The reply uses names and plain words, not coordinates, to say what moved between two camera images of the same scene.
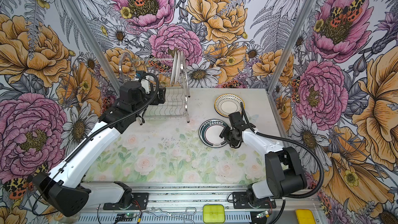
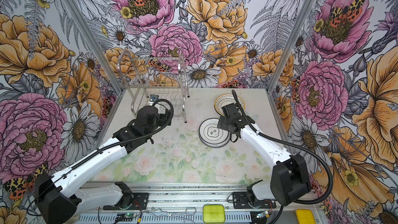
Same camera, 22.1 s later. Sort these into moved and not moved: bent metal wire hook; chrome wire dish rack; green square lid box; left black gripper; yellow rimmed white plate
Moved: left black gripper
Not moved: yellow rimmed white plate; chrome wire dish rack; bent metal wire hook; green square lid box
